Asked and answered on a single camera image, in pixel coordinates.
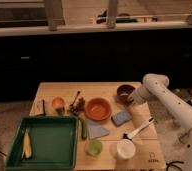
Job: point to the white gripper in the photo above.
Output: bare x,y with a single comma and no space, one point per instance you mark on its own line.
137,96

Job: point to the dark maroon bowl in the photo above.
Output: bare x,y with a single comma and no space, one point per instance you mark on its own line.
123,91

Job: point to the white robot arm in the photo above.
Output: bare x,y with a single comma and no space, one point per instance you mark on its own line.
157,85

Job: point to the green plastic tray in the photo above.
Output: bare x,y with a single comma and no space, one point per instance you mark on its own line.
53,143

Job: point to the blue sponge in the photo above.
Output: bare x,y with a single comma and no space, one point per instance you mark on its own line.
120,118

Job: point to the orange bowl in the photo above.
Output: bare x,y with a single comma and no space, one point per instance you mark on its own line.
98,109

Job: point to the white cup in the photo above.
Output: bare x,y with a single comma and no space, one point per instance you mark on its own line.
123,149

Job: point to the grey triangular cloth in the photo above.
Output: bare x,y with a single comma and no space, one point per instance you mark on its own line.
95,130

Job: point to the brown dried bunch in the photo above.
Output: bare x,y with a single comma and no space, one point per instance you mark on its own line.
77,108

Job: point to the dark spoon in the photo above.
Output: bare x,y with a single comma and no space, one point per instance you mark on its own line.
77,94

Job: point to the green cucumber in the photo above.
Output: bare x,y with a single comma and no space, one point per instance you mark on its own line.
83,129

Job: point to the green cup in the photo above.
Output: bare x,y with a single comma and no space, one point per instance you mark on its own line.
93,148

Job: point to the orange topped cup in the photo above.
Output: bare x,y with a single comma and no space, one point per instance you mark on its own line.
58,105

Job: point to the black stick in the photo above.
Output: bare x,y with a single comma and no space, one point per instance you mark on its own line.
43,107

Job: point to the yellow corn cob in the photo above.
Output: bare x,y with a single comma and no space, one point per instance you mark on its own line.
26,149

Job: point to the white handled spatula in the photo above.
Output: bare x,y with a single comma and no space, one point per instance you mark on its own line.
144,125

